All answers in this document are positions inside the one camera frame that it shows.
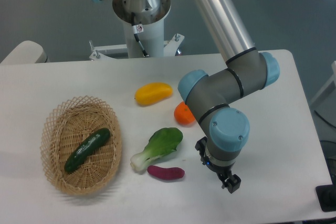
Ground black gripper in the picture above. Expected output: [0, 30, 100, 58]
[195, 136, 241, 194]

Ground green cucumber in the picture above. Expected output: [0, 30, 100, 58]
[64, 127, 111, 173]

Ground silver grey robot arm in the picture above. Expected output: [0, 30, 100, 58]
[93, 0, 280, 193]

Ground woven wicker basket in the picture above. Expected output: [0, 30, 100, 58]
[40, 96, 122, 196]

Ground purple sweet potato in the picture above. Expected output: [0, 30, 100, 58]
[147, 165, 185, 180]

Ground green bok choy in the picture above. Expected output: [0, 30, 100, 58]
[130, 127, 183, 172]

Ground orange tangerine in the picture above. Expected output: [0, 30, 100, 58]
[174, 101, 195, 126]

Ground black device at table edge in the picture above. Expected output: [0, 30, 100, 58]
[316, 185, 335, 212]

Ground yellow mango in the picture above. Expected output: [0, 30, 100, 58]
[134, 82, 173, 106]

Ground white furniture leg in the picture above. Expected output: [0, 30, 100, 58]
[309, 61, 335, 108]

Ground white chair armrest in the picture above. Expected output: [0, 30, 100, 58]
[1, 40, 50, 66]

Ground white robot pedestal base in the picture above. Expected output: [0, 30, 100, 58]
[90, 0, 185, 60]

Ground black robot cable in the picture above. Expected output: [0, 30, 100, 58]
[130, 11, 150, 58]

